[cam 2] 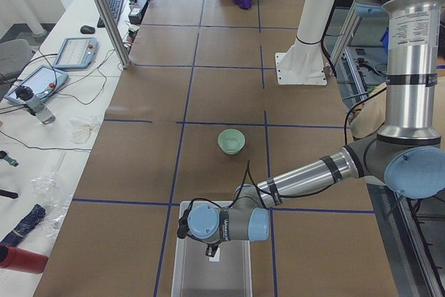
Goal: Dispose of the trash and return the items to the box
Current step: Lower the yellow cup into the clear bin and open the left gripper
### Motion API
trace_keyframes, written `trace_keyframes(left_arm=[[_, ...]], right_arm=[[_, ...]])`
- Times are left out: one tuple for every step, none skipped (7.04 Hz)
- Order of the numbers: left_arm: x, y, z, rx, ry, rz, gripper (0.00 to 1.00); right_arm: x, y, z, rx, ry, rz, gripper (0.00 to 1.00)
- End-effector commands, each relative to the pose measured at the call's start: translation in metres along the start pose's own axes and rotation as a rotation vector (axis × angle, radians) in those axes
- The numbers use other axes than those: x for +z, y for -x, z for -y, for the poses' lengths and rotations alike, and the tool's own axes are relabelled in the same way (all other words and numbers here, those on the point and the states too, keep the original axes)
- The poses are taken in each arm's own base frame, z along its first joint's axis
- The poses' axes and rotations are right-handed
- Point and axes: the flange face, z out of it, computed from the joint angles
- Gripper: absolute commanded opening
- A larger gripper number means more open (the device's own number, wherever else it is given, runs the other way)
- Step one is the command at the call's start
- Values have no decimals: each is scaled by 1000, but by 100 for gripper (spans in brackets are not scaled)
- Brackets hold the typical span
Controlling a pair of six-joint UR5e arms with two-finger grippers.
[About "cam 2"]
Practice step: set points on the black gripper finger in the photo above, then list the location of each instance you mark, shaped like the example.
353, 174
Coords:
211, 250

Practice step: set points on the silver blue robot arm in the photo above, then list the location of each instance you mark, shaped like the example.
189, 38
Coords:
405, 153

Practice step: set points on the white label in box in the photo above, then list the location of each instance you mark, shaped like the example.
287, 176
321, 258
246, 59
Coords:
216, 257

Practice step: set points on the clear plastic storage box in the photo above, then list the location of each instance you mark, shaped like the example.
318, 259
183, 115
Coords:
195, 275

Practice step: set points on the black power adapter box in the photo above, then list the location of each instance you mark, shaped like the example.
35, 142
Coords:
137, 12

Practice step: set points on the light green bowl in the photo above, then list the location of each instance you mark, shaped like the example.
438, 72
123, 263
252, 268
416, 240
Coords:
231, 141

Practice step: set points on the crumpled clear plastic wrap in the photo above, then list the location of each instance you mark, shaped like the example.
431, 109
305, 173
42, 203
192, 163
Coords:
54, 199

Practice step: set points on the folded blue umbrella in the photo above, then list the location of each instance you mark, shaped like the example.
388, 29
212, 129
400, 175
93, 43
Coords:
25, 226

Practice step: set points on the white crumpled tissue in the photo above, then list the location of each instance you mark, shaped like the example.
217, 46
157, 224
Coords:
82, 128

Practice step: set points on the dark red bottle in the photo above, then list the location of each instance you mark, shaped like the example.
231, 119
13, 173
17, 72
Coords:
17, 259

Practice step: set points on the person in beige shirt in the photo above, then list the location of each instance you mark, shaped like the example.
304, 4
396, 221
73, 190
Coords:
370, 116

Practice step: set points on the black marker pen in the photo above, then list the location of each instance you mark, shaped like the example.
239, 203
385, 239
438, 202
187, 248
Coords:
8, 194

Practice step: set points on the green wrist watch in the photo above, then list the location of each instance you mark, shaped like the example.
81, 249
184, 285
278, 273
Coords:
5, 157

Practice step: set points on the blue teach pendant near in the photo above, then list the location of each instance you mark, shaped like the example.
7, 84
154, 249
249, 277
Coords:
44, 82

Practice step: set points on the blue teach pendant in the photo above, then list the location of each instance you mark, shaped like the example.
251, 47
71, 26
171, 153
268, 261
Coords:
76, 53
44, 82

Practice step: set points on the blue teach pendant far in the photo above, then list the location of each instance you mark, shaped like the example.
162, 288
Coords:
76, 53

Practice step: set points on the clear water bottle black cap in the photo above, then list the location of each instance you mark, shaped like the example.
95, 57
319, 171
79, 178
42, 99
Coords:
33, 102

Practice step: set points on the black computer mouse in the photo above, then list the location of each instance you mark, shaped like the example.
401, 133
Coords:
85, 29

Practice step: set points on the black keyboard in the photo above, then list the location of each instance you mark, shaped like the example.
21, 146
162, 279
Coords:
115, 8

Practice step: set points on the grey office chair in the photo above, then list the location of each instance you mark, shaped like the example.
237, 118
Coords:
15, 54

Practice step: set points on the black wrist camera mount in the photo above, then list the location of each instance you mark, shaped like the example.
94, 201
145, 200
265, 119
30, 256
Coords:
183, 228

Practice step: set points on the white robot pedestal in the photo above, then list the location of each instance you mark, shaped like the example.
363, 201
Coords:
303, 63

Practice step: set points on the aluminium frame post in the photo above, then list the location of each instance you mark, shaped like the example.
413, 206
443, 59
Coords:
113, 33

